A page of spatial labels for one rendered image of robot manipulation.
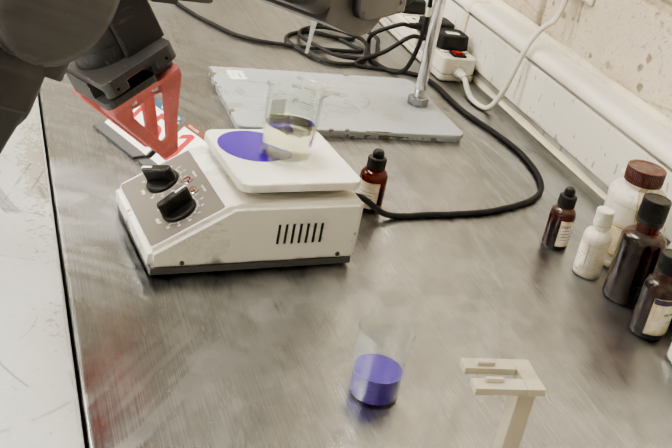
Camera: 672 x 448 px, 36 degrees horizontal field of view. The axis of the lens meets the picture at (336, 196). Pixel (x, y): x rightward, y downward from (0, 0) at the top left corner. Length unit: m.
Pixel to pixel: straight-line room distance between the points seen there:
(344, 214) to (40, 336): 0.29
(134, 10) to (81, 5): 0.38
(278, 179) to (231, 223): 0.06
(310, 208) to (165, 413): 0.26
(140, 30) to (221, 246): 0.21
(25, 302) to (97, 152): 0.30
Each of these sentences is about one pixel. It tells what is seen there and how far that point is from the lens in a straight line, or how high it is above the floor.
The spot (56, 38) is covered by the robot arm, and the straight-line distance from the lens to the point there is 0.42.
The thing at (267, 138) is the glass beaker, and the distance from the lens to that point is 0.94.
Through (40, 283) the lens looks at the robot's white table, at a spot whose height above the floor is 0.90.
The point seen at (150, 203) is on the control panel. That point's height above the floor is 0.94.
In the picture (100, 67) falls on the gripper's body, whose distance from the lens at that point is 0.82.
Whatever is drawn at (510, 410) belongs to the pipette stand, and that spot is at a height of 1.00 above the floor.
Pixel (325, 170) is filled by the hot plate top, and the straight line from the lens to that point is 0.95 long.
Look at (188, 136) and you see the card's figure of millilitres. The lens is 1.11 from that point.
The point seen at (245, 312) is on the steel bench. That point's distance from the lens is 0.88.
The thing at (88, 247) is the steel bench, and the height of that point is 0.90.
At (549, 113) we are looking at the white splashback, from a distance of 1.37.
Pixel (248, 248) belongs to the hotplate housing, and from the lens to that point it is 0.92.
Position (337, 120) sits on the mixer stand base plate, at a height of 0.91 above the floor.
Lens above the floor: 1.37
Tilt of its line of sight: 25 degrees down
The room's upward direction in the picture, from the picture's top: 11 degrees clockwise
